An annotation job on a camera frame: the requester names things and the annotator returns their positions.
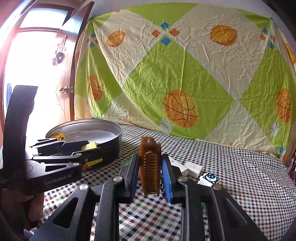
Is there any moon picture toy block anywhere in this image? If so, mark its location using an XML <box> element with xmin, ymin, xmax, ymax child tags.
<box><xmin>198</xmin><ymin>172</ymin><xmax>220</xmax><ymax>187</ymax></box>

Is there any wooden door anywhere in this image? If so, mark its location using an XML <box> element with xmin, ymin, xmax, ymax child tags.
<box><xmin>1</xmin><ymin>1</ymin><xmax>94</xmax><ymax>135</ymax></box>

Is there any basketball pattern bedsheet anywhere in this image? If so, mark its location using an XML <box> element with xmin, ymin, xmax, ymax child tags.
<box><xmin>74</xmin><ymin>3</ymin><xmax>295</xmax><ymax>162</ymax></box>

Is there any yellow toy block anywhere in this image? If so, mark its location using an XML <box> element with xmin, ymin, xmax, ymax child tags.
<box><xmin>51</xmin><ymin>133</ymin><xmax>66</xmax><ymax>141</ymax></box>

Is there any white card box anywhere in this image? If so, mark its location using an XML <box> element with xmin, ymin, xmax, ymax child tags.
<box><xmin>169</xmin><ymin>156</ymin><xmax>189</xmax><ymax>176</ymax></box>

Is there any round metal tin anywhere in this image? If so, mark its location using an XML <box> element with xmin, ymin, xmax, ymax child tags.
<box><xmin>46</xmin><ymin>119</ymin><xmax>122</xmax><ymax>172</ymax></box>

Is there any left hand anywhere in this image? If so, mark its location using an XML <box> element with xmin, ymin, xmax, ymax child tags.
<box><xmin>1</xmin><ymin>188</ymin><xmax>44</xmax><ymax>230</ymax></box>

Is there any amber folding comb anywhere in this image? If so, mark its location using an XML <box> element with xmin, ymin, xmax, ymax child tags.
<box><xmin>139</xmin><ymin>137</ymin><xmax>162</xmax><ymax>197</ymax></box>

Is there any white charger adapter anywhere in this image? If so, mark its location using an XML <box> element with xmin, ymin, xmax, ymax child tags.
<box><xmin>185</xmin><ymin>161</ymin><xmax>203</xmax><ymax>179</ymax></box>

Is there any yellow cube block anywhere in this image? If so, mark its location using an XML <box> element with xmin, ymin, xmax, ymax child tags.
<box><xmin>81</xmin><ymin>142</ymin><xmax>97</xmax><ymax>151</ymax></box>

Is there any checkered tablecloth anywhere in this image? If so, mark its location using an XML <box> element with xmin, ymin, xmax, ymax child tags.
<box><xmin>32</xmin><ymin>125</ymin><xmax>295</xmax><ymax>240</ymax></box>

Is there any brass door knob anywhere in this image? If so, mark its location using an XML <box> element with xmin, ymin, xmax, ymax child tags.
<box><xmin>59</xmin><ymin>86</ymin><xmax>69</xmax><ymax>94</ymax></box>

